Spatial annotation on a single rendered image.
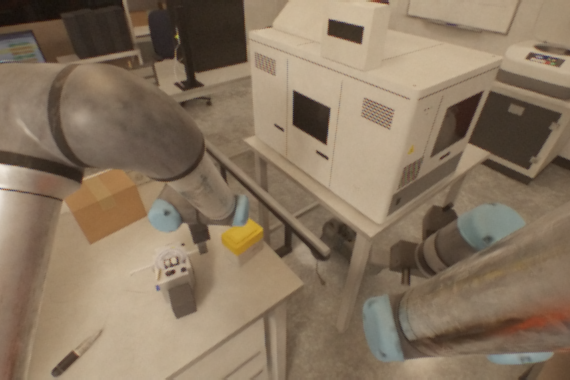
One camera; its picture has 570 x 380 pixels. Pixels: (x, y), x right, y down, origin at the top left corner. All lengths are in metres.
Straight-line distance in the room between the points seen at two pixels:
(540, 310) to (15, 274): 0.42
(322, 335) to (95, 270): 1.26
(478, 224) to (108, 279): 1.05
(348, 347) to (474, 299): 1.71
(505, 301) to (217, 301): 0.87
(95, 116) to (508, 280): 0.36
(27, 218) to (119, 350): 0.68
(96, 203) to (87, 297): 0.31
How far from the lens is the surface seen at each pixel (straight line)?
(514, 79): 3.39
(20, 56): 2.54
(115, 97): 0.36
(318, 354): 1.91
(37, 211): 0.41
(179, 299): 0.96
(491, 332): 0.27
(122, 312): 1.09
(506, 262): 0.23
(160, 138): 0.37
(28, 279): 0.41
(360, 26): 1.04
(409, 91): 0.96
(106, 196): 1.24
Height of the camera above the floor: 1.76
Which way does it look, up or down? 39 degrees down
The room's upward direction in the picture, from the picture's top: straight up
